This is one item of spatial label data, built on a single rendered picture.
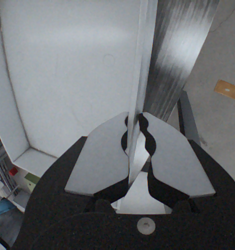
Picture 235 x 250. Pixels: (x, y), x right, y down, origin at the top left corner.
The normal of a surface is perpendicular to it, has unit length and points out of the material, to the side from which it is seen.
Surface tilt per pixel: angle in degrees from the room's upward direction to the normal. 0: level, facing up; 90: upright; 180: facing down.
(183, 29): 0
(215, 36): 0
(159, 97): 0
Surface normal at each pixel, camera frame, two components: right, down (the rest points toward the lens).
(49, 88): -0.32, 0.51
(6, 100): 0.95, 0.22
